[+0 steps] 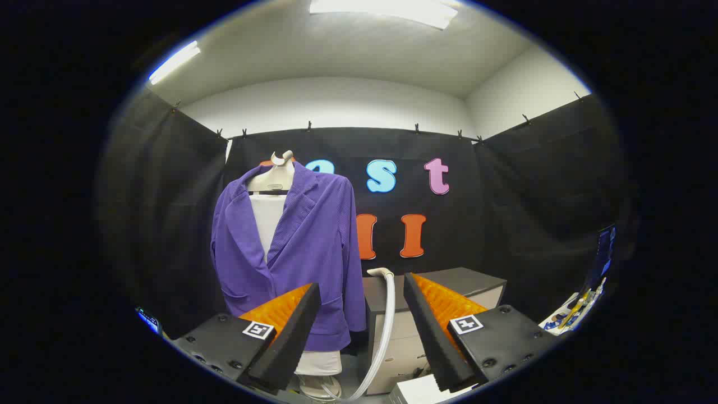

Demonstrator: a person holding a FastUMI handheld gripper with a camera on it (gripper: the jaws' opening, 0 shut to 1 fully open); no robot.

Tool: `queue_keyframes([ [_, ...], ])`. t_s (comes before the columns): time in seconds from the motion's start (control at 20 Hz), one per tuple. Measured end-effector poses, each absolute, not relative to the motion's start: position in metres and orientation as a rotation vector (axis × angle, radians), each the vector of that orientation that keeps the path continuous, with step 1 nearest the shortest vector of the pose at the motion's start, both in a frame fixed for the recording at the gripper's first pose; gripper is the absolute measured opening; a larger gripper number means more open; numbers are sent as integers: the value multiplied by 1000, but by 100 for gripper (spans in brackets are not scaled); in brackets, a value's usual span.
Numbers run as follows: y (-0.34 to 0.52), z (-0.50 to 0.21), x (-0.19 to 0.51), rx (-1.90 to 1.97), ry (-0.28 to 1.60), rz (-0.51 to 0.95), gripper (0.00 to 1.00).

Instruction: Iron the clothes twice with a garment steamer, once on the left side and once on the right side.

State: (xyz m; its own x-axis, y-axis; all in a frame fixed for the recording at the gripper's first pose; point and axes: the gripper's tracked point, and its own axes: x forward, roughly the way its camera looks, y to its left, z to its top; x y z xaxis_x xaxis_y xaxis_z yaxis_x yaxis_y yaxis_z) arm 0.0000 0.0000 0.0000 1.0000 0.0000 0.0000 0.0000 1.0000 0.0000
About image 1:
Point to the white tray with small items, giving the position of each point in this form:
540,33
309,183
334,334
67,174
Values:
569,317

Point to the small ceiling light panel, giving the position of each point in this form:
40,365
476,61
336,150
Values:
175,62

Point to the white plastic hanger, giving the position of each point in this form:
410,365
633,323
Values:
275,177

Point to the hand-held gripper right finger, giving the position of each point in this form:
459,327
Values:
435,342

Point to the cabinet with dark top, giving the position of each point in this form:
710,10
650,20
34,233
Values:
406,348

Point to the white garment form stand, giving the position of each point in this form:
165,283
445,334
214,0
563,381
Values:
268,221

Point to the white paper sheet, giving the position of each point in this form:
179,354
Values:
418,393

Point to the row of black backdrop clips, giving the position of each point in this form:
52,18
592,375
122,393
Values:
309,126

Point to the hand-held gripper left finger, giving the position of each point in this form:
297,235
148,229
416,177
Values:
283,353

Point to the large ceiling light panel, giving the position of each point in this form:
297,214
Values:
387,10

